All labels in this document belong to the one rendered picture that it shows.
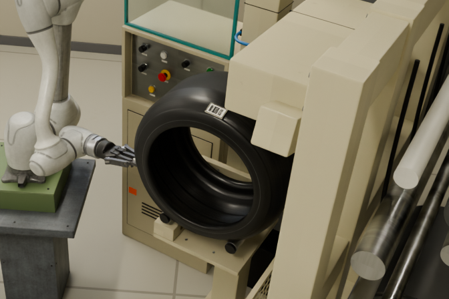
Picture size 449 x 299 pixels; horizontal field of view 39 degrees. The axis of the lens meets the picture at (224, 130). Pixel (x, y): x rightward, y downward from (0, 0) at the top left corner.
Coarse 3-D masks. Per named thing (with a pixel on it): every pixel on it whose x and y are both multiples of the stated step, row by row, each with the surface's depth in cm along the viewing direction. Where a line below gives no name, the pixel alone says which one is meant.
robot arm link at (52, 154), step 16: (32, 32) 231; (48, 32) 233; (48, 48) 235; (48, 64) 237; (48, 80) 237; (48, 96) 237; (48, 112) 237; (48, 128) 238; (48, 144) 237; (64, 144) 242; (32, 160) 236; (48, 160) 236; (64, 160) 241
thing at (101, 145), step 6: (102, 144) 244; (108, 144) 244; (114, 144) 248; (96, 150) 245; (102, 150) 243; (108, 150) 244; (114, 150) 244; (102, 156) 244; (108, 156) 241; (114, 156) 242
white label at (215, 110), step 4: (212, 104) 198; (208, 108) 197; (212, 108) 197; (216, 108) 197; (220, 108) 197; (208, 112) 196; (212, 112) 196; (216, 112) 196; (220, 112) 196; (224, 112) 196; (216, 116) 196; (220, 116) 196
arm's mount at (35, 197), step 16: (0, 144) 288; (0, 160) 278; (0, 176) 269; (48, 176) 272; (64, 176) 281; (0, 192) 262; (16, 192) 262; (32, 192) 262; (48, 192) 263; (0, 208) 267; (16, 208) 267; (32, 208) 267; (48, 208) 267
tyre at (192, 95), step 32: (192, 96) 202; (224, 96) 201; (160, 128) 208; (224, 128) 197; (160, 160) 238; (192, 160) 246; (256, 160) 197; (288, 160) 204; (160, 192) 224; (192, 192) 244; (224, 192) 246; (256, 192) 203; (192, 224) 223; (224, 224) 219; (256, 224) 210
